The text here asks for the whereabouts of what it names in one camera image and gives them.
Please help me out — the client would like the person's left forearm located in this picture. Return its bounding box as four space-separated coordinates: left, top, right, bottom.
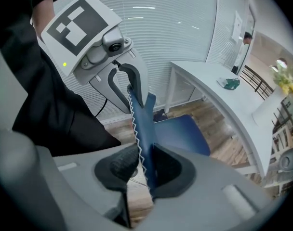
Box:
30 0 57 38

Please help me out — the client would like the blue chair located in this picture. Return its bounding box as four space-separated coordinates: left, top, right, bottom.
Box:
126 84 211 203

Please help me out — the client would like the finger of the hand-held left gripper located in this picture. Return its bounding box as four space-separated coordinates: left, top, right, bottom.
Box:
117 48 150 108

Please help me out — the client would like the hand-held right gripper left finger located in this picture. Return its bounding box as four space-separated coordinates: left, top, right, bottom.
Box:
0 126 140 231

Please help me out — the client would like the black metal railing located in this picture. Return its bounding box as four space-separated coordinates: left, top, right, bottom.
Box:
240 65 275 101

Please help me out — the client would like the white paper notice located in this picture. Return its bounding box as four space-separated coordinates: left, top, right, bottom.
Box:
231 10 243 43

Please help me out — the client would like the dark green tissue pack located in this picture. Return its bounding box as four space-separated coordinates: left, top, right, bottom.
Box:
216 77 240 90

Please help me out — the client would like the yellow flower bouquet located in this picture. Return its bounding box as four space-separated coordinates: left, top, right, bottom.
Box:
269 59 293 98

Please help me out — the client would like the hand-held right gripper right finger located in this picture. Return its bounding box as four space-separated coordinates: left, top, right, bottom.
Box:
136 143 280 231

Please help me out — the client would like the black bag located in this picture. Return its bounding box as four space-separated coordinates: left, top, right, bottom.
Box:
153 108 170 122

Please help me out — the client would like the black cable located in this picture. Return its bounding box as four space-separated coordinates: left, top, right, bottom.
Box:
95 97 108 118

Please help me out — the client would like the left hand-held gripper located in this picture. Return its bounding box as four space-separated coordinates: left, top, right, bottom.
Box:
40 0 135 115

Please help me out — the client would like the grey square table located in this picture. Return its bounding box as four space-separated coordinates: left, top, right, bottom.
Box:
170 61 292 178

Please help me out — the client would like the person's black clothing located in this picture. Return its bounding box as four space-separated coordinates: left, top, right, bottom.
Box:
0 0 122 157

